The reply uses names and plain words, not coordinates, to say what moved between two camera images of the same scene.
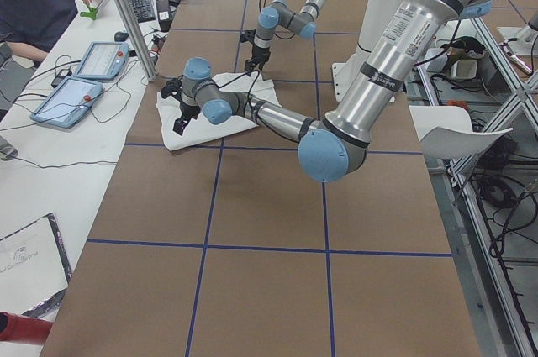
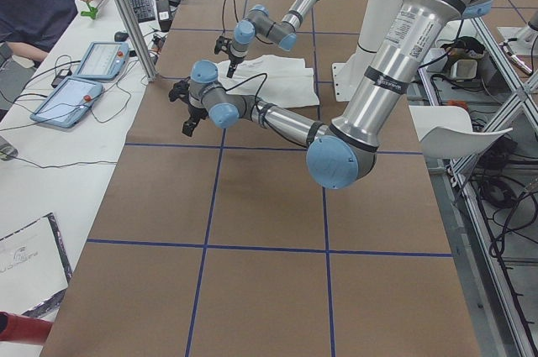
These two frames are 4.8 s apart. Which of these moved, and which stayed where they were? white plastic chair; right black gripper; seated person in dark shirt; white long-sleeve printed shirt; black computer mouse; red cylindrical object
Moved: right black gripper; white long-sleeve printed shirt
Stayed: red cylindrical object; seated person in dark shirt; black computer mouse; white plastic chair
